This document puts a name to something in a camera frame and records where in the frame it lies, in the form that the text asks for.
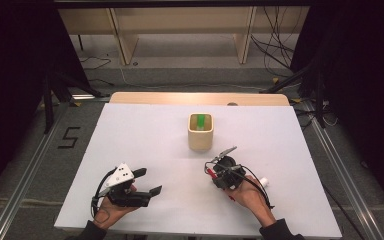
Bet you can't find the light wooden background desk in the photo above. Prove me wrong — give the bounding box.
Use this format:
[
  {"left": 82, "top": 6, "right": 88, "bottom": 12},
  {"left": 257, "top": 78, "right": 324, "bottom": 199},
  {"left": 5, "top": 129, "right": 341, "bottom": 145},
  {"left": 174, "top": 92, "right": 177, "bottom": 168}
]
[{"left": 58, "top": 6, "right": 311, "bottom": 66}]

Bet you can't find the thin black floor cable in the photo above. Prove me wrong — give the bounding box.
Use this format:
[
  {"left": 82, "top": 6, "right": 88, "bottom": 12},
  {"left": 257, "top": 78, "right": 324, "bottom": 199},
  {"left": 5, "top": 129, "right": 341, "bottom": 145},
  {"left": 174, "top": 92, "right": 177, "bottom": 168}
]
[{"left": 323, "top": 184, "right": 364, "bottom": 240}]

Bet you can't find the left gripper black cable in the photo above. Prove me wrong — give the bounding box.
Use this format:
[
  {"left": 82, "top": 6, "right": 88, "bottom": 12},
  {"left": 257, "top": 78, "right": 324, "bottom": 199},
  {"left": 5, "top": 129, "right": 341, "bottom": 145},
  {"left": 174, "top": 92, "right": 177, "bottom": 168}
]
[{"left": 91, "top": 168, "right": 118, "bottom": 218}]

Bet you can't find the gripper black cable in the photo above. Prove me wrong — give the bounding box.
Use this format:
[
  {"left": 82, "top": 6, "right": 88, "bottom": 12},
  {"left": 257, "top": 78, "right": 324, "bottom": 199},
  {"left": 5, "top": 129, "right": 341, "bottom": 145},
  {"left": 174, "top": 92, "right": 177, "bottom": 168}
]
[
  {"left": 238, "top": 164, "right": 276, "bottom": 210},
  {"left": 91, "top": 168, "right": 118, "bottom": 218}
]

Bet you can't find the person's right hand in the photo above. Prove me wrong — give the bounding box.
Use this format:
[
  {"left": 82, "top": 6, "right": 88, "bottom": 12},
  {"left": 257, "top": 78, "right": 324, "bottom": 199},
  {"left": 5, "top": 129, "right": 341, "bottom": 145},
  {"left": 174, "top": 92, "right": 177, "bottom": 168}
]
[{"left": 224, "top": 175, "right": 277, "bottom": 228}]

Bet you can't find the person's left hand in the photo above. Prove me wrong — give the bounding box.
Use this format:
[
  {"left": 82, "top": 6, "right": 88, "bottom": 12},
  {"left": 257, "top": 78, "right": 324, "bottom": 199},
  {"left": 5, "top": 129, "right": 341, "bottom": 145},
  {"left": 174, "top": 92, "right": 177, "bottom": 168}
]
[{"left": 93, "top": 184, "right": 140, "bottom": 231}]

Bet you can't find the beige square pen holder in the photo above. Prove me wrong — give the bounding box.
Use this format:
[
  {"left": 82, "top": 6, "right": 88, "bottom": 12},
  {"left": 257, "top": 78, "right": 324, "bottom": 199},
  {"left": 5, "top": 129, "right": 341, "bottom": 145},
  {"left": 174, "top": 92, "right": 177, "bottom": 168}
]
[{"left": 187, "top": 112, "right": 215, "bottom": 152}]

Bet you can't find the light wooden table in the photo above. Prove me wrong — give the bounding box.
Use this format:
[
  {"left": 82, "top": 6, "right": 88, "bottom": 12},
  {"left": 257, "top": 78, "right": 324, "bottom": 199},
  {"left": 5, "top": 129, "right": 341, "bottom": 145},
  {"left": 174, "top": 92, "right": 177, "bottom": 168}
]
[{"left": 109, "top": 92, "right": 290, "bottom": 107}]

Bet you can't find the black tripod stand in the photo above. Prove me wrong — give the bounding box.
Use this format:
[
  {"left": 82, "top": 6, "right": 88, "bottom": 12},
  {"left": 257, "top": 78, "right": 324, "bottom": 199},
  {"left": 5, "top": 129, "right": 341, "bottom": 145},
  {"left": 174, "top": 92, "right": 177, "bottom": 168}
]
[
  {"left": 259, "top": 56, "right": 328, "bottom": 129},
  {"left": 41, "top": 71, "right": 104, "bottom": 134}
]

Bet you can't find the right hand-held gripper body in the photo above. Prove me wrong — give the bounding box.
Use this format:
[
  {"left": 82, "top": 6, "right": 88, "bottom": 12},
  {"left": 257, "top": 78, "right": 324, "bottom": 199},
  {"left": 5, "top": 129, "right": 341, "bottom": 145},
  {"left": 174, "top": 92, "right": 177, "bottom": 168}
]
[{"left": 212, "top": 145, "right": 248, "bottom": 192}]

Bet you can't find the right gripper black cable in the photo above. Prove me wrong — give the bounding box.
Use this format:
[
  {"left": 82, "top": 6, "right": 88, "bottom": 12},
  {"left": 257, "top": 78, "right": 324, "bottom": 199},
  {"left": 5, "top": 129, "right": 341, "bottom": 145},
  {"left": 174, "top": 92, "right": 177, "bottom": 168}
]
[{"left": 238, "top": 164, "right": 276, "bottom": 210}]

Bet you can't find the green highlighter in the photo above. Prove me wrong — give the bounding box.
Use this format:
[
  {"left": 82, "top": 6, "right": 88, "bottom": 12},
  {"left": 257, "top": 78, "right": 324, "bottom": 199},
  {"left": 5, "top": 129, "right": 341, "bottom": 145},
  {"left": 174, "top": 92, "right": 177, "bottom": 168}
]
[{"left": 194, "top": 114, "right": 210, "bottom": 132}]

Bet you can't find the white table board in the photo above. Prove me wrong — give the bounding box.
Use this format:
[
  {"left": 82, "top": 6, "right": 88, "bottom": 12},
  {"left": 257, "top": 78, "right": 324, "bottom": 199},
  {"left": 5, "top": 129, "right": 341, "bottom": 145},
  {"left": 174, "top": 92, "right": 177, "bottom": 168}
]
[{"left": 53, "top": 102, "right": 343, "bottom": 239}]

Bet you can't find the bundle of black cables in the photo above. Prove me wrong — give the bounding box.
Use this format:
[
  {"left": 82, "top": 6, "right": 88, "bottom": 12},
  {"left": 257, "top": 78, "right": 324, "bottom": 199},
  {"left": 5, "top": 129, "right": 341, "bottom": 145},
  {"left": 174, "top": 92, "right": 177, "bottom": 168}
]
[{"left": 249, "top": 6, "right": 301, "bottom": 78}]

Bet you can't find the aluminium floor rail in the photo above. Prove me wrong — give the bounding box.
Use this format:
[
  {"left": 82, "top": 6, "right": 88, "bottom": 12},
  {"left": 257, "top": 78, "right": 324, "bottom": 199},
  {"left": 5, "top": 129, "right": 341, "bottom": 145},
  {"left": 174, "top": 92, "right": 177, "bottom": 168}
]
[
  {"left": 301, "top": 99, "right": 384, "bottom": 240},
  {"left": 0, "top": 94, "right": 111, "bottom": 240}
]

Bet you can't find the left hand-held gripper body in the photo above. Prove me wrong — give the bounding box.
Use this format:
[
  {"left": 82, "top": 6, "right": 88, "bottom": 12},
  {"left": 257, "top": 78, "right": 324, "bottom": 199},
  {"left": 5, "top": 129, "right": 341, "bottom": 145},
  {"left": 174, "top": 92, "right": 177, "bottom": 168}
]
[{"left": 103, "top": 162, "right": 153, "bottom": 208}]

